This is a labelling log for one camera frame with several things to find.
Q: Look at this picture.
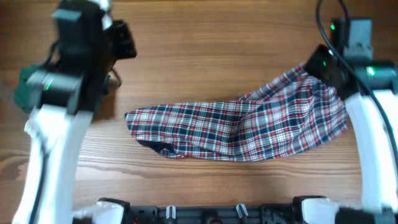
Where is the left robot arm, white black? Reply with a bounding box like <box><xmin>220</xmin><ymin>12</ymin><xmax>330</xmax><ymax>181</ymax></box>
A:
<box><xmin>12</xmin><ymin>1</ymin><xmax>137</xmax><ymax>223</ymax></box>

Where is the plaid shirt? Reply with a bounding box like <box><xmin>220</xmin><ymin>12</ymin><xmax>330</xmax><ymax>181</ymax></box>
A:
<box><xmin>125</xmin><ymin>65</ymin><xmax>348</xmax><ymax>162</ymax></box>

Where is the folded dark green garment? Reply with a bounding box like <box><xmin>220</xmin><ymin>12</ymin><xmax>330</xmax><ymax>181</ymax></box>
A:
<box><xmin>14</xmin><ymin>64</ymin><xmax>111</xmax><ymax>114</ymax></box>

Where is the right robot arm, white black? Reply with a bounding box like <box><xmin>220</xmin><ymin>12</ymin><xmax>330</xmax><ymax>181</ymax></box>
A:
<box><xmin>296</xmin><ymin>17</ymin><xmax>397</xmax><ymax>223</ymax></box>

